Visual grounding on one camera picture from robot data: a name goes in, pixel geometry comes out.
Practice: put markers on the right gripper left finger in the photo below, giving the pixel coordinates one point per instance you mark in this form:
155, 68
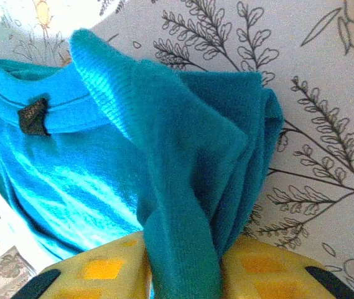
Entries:
102, 271

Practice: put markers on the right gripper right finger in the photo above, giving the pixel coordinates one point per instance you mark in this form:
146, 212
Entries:
273, 271

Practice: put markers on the blue t-shirt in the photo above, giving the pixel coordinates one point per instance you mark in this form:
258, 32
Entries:
179, 171

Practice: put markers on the floral tablecloth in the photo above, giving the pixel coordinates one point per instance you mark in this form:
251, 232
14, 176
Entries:
319, 93

